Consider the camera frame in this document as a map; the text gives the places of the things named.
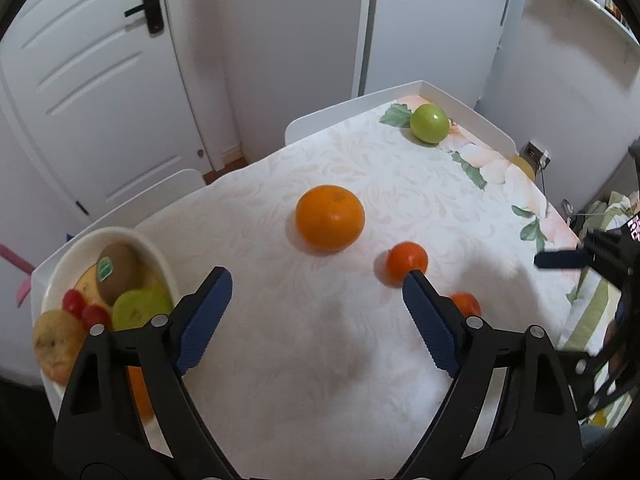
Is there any white tall cabinet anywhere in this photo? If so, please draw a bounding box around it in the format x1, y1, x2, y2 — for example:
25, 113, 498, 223
352, 0, 523, 106

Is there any red yellow apple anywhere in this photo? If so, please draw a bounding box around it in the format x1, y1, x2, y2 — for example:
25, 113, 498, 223
32, 308, 87, 386

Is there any large orange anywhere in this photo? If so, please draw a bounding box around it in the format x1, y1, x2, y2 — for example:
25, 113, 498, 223
125, 366, 156, 423
294, 185, 366, 253

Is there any black door handle lock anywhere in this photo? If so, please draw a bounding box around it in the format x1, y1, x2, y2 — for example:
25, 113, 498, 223
123, 0, 165, 35

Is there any green striped bedding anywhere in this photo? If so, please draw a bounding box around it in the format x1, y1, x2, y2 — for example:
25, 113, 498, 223
557, 195, 640, 423

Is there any yellow stool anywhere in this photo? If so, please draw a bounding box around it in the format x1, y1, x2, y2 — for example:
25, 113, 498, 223
510, 155, 538, 181

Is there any white floral tablecloth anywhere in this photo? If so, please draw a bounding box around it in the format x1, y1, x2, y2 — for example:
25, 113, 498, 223
65, 101, 583, 480

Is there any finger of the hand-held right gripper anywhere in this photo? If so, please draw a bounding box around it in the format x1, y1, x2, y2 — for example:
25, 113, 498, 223
534, 251, 591, 269

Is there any green apple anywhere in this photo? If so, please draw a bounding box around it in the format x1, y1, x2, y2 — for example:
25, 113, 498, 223
111, 284, 173, 332
410, 103, 449, 144

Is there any white wall shelf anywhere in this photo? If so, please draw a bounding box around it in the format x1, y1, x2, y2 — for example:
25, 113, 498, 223
550, 0, 640, 53

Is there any small tangerine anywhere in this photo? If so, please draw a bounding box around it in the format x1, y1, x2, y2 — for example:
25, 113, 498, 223
385, 241, 429, 288
448, 292, 482, 318

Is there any white panel door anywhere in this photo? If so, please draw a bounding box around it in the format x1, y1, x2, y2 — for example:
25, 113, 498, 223
0, 0, 246, 221

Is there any pink long-handled tool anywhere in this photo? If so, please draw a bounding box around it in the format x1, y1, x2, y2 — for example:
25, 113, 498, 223
0, 244, 33, 308

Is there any white rimmed folding table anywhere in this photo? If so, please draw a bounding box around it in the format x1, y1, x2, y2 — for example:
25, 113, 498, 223
30, 80, 521, 411

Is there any cream cartoon print bowl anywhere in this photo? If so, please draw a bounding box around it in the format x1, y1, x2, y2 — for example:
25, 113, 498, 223
31, 226, 183, 423

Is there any red cherry tomato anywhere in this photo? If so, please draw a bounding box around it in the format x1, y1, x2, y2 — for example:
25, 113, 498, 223
61, 288, 86, 317
80, 304, 113, 331

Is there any wall socket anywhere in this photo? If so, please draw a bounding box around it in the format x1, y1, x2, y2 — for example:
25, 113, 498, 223
522, 140, 551, 168

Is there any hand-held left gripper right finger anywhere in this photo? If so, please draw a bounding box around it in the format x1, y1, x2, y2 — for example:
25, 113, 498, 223
395, 269, 583, 480

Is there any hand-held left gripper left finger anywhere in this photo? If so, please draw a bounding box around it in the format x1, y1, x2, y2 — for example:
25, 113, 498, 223
52, 266, 241, 480

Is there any brown kiwi with sticker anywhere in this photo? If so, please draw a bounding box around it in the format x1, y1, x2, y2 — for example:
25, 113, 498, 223
95, 241, 143, 306

